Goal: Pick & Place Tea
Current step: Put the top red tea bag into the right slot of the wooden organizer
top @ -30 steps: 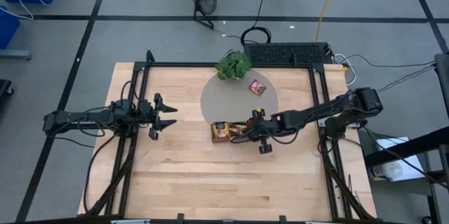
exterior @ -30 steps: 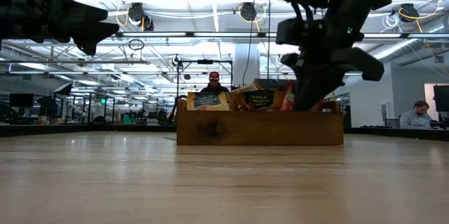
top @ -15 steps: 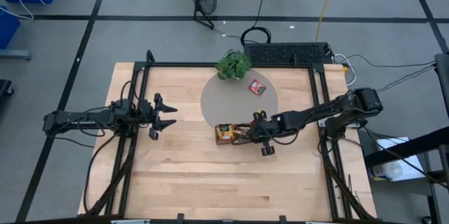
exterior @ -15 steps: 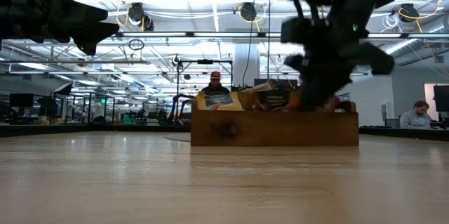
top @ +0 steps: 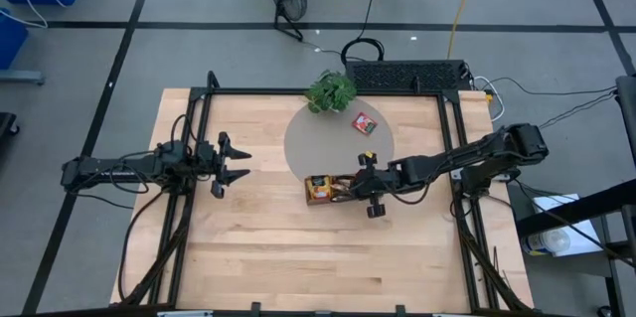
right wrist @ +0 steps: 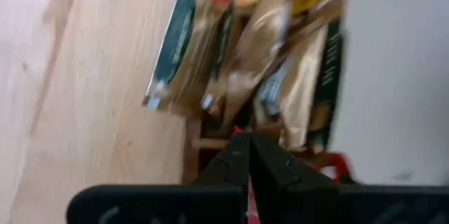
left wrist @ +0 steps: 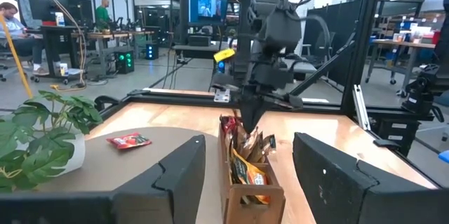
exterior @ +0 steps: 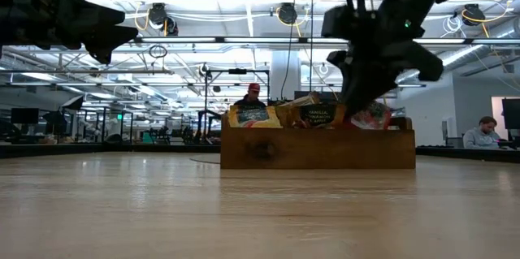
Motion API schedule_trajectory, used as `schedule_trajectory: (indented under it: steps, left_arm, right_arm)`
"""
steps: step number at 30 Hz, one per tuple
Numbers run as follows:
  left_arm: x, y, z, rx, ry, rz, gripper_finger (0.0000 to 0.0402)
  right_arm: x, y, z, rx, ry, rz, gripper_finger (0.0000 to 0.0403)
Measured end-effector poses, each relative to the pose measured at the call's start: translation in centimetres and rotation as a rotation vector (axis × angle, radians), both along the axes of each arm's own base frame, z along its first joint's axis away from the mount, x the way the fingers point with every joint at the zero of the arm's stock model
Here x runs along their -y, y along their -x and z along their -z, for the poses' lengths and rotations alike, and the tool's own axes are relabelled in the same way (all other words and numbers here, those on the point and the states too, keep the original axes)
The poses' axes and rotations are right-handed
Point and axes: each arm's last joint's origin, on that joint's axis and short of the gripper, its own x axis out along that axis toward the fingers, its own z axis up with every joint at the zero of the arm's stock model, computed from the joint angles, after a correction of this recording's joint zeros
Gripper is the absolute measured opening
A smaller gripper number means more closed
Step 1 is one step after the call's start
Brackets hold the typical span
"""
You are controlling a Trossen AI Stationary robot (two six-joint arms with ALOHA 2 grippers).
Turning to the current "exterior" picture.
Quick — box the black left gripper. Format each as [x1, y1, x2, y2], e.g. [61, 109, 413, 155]
[0, 0, 139, 66]

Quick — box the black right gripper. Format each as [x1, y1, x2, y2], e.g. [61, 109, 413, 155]
[327, 35, 444, 119]

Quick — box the red strawberry tea packet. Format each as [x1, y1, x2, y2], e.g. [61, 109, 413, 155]
[349, 100, 393, 131]

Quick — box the gold vanilla cinnamon tea packet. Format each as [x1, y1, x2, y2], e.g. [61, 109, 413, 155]
[291, 102, 347, 128]
[279, 90, 322, 108]

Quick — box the wooden three-compartment tea box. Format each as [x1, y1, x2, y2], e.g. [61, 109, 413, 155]
[220, 113, 416, 170]

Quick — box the yellow peach tea packet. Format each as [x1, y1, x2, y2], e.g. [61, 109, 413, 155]
[227, 104, 283, 129]

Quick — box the person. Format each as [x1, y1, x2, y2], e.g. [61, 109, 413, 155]
[462, 115, 505, 149]
[233, 82, 267, 109]

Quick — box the black desk monitor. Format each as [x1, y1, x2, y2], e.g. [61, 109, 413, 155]
[11, 107, 41, 125]

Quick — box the long ceiling light bar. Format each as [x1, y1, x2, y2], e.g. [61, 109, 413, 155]
[133, 36, 520, 45]

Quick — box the round grey mat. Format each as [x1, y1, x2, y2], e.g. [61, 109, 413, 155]
[188, 158, 222, 166]

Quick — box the black hanging cable loop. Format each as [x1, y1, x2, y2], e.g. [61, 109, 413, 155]
[148, 44, 168, 59]

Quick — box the black ceiling cable reel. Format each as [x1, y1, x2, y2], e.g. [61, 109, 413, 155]
[461, 3, 487, 27]
[278, 2, 300, 25]
[146, 2, 180, 37]

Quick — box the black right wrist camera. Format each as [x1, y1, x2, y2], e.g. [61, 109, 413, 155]
[320, 5, 358, 40]

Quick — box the black frame workstation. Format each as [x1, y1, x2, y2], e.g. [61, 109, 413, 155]
[80, 106, 135, 145]

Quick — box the black background rig frame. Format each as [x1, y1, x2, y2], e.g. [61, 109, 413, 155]
[204, 67, 271, 130]

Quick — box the black wall monitor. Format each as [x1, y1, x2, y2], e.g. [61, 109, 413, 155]
[501, 97, 520, 150]

